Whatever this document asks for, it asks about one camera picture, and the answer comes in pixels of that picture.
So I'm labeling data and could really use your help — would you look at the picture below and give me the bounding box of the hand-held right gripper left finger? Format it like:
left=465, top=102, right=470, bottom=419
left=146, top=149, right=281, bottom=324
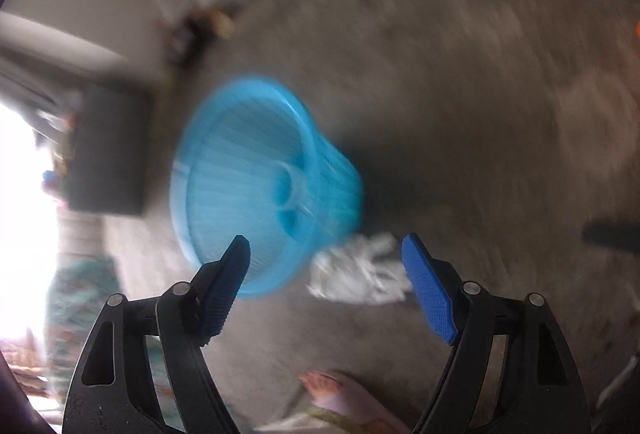
left=62, top=235, right=251, bottom=434

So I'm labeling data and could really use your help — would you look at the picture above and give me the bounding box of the white plastic bag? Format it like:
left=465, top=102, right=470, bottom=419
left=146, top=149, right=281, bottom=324
left=307, top=233, right=415, bottom=305

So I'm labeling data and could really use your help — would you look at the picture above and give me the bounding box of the grey cabinet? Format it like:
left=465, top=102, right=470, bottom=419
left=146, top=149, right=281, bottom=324
left=64, top=82, right=155, bottom=216

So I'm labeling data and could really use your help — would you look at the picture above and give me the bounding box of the person's foot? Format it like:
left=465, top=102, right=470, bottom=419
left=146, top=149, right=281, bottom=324
left=299, top=368, right=413, bottom=434

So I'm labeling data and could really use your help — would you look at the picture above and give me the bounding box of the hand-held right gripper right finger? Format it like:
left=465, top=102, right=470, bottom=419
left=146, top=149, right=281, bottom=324
left=402, top=233, right=592, bottom=434

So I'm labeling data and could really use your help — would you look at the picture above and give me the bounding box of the blue plastic basket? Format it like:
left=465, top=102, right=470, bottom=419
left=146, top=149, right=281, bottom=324
left=169, top=74, right=364, bottom=300

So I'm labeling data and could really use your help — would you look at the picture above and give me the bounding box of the floral teal blanket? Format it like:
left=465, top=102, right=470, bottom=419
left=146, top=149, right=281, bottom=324
left=44, top=254, right=186, bottom=434

